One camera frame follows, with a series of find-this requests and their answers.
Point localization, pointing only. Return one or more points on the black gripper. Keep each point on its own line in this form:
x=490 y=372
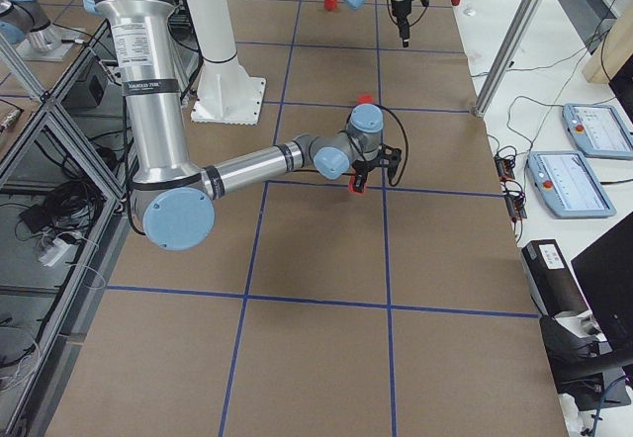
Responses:
x=362 y=168
x=401 y=8

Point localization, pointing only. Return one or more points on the red block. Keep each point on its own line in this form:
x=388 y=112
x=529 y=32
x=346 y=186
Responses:
x=330 y=5
x=357 y=185
x=365 y=99

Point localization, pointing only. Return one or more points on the small circuit boards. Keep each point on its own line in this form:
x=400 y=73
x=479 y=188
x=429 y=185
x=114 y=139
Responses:
x=513 y=192

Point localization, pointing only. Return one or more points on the near teach pendant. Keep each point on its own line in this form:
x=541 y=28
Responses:
x=568 y=186

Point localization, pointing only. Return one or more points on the teach pendant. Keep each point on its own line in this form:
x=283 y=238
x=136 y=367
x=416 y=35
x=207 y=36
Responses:
x=568 y=186
x=598 y=131

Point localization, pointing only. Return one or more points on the black power box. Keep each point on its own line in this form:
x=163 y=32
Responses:
x=551 y=282

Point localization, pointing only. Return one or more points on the far teach pendant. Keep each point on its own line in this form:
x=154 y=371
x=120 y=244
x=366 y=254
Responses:
x=598 y=131

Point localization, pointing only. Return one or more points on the black monitor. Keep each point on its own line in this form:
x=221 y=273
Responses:
x=604 y=273

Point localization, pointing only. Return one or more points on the aluminium frame post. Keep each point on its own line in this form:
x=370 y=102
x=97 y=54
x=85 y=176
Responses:
x=509 y=46

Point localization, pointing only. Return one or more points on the white camera pillar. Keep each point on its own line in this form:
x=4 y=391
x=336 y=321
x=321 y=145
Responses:
x=226 y=93

